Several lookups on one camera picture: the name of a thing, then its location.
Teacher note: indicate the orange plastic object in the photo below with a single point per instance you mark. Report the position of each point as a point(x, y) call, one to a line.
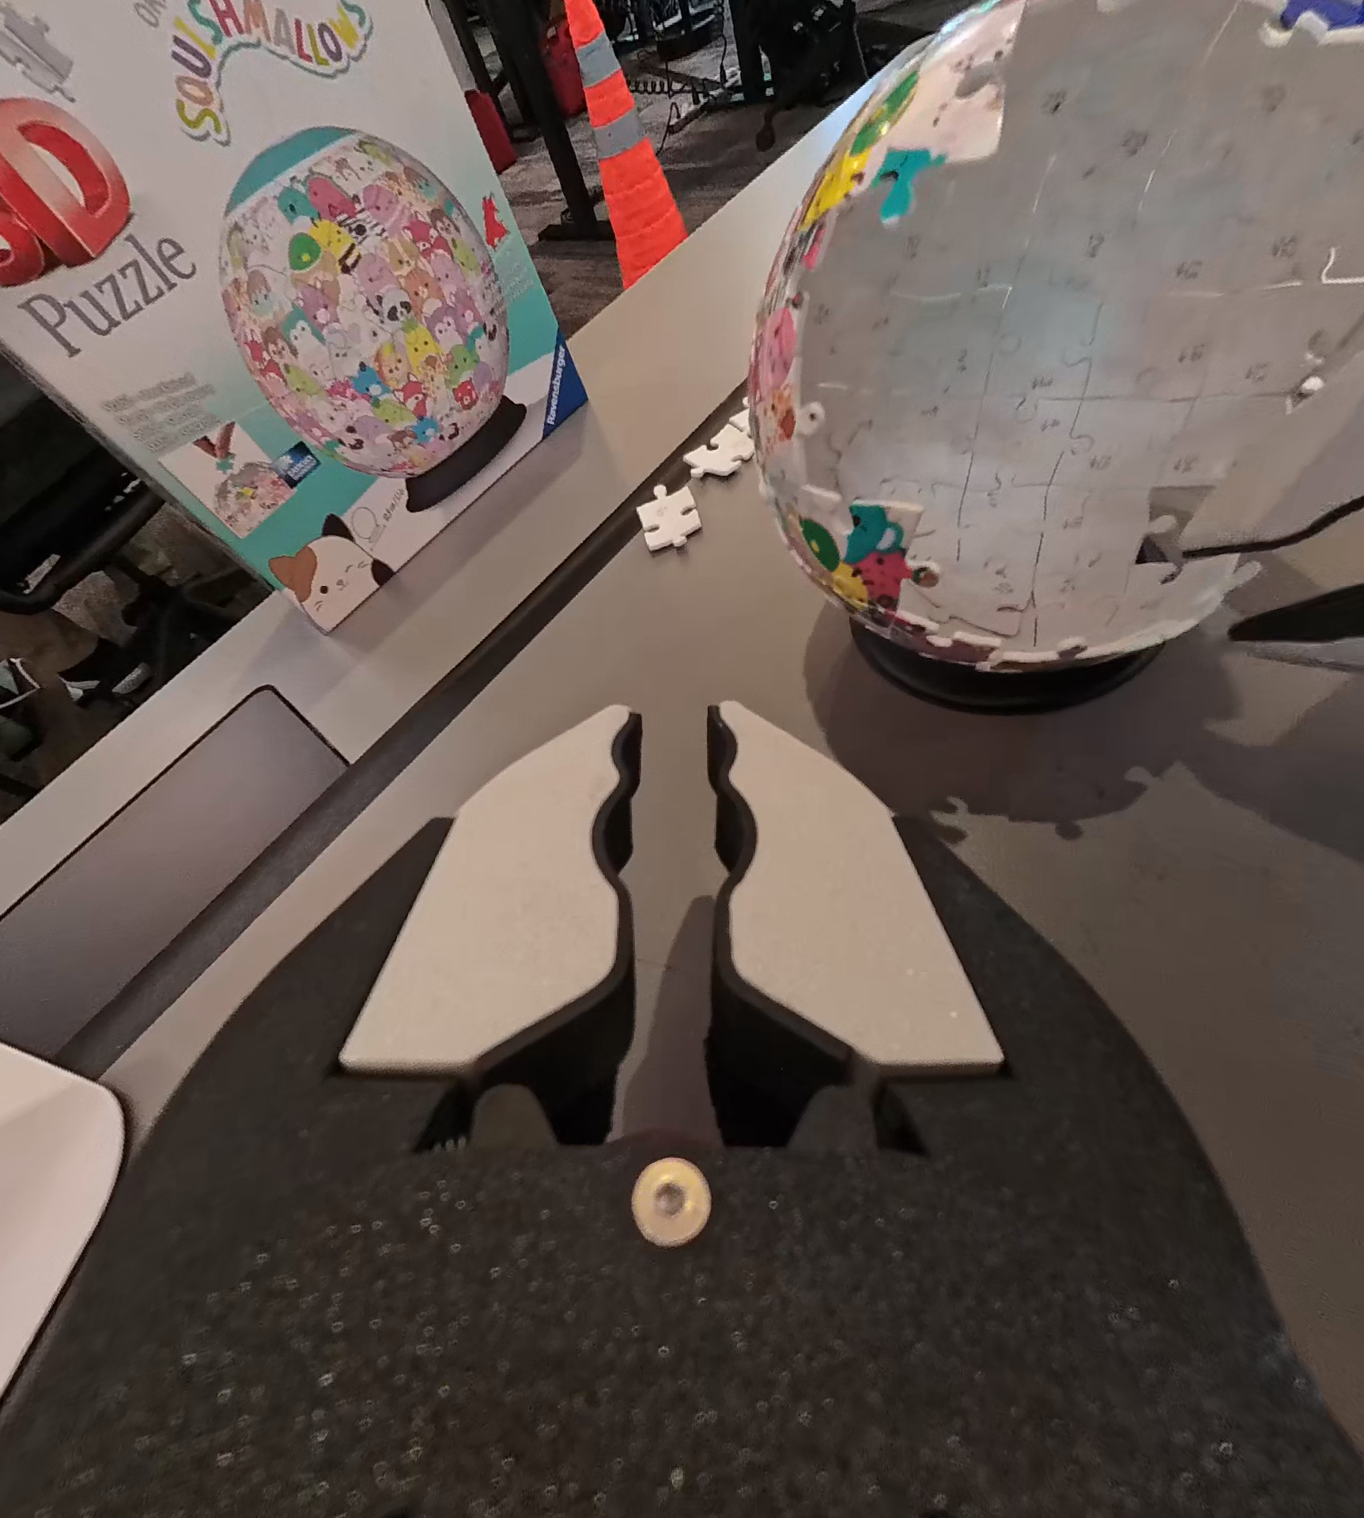
point(630, 166)

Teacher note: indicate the white sheet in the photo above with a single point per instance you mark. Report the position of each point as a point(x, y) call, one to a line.
point(7, 1257)

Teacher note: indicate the colourful puzzle ball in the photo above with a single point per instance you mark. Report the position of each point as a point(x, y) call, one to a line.
point(1062, 309)

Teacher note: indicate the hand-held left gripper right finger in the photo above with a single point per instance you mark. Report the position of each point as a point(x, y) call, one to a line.
point(849, 938)

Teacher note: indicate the black ball stand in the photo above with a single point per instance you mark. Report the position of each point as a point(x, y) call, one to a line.
point(1002, 677)

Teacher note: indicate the teal puzzle box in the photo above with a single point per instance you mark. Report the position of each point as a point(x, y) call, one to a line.
point(232, 309)

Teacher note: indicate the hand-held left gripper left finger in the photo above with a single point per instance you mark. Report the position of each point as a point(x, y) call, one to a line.
point(493, 938)

